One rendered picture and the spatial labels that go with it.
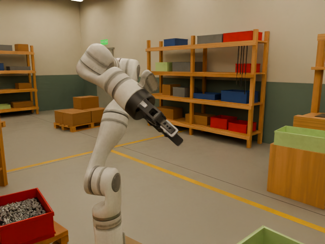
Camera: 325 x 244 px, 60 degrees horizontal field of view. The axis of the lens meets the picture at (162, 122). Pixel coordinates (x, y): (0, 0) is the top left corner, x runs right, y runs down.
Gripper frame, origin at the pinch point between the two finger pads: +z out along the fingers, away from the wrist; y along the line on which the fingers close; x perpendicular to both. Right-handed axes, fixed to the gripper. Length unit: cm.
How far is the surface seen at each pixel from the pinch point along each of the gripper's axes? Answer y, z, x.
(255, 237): -49, 33, -3
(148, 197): -277, -51, -53
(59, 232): -63, -27, -63
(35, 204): -66, -47, -65
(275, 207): -282, 60, 39
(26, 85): -669, -666, -144
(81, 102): -571, -409, -51
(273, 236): -52, 37, 1
